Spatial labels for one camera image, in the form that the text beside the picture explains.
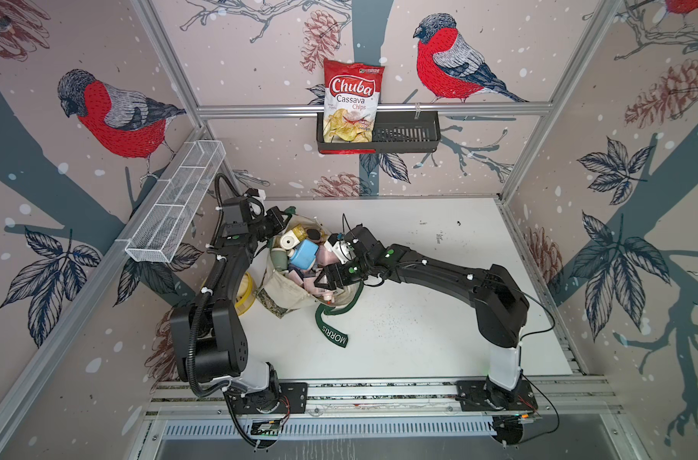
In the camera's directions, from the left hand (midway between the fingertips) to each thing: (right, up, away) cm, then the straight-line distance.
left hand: (296, 207), depth 85 cm
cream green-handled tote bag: (-2, -24, -8) cm, 25 cm away
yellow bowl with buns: (-16, -28, +3) cm, 33 cm away
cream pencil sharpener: (-1, -10, -5) cm, 11 cm away
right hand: (+9, -22, -5) cm, 24 cm away
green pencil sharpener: (-4, -15, -5) cm, 16 cm away
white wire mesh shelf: (-31, -7, -13) cm, 34 cm away
